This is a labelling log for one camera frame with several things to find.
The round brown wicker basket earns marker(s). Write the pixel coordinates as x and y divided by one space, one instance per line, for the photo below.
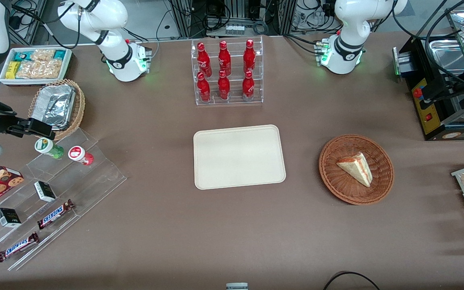
381 177

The small black box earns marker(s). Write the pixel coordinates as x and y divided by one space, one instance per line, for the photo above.
45 191
8 218

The grey plastic object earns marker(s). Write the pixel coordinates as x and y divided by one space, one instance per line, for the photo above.
237 286

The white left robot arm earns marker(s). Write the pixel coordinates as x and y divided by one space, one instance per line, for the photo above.
349 18

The red cola bottle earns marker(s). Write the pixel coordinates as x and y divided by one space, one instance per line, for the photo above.
249 58
224 60
204 90
204 60
248 88
224 88

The yellow snack pack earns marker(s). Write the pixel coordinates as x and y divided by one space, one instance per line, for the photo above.
12 70

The wrapped triangle sandwich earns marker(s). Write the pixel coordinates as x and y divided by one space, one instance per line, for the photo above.
357 169

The steel warmer pan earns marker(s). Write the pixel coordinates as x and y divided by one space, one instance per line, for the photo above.
445 56

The black food warmer cabinet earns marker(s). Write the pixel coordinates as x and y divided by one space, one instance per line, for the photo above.
429 121

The aluminium foil container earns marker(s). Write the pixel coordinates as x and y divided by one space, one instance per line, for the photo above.
52 106

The teal snack pack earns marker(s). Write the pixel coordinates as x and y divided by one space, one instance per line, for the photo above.
59 54
21 56

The white plastic crate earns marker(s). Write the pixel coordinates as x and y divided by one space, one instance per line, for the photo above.
30 82

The clear cracker bag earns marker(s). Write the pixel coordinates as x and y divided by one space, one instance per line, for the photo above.
50 68
28 69
42 55

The white power strip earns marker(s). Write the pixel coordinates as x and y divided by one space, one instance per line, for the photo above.
235 29

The green gum bottle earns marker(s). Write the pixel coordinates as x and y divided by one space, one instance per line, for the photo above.
50 148

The cream plastic tray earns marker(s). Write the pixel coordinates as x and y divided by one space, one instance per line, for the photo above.
240 157

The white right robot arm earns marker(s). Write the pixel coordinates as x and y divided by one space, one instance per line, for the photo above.
115 18

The clear acrylic bottle rack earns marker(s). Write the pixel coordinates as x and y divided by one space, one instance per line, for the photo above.
236 99

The metal equipment frame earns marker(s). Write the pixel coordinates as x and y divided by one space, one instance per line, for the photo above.
185 18

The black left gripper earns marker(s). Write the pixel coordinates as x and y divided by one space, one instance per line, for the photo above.
454 86

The clear acrylic stepped shelf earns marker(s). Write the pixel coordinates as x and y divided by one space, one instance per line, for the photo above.
95 177

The brown Snickers bar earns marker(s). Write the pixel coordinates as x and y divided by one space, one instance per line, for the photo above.
17 247
54 214

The oval wicker basket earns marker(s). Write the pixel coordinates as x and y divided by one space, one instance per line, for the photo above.
80 104

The red gum bottle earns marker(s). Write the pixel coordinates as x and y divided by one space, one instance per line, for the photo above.
79 154

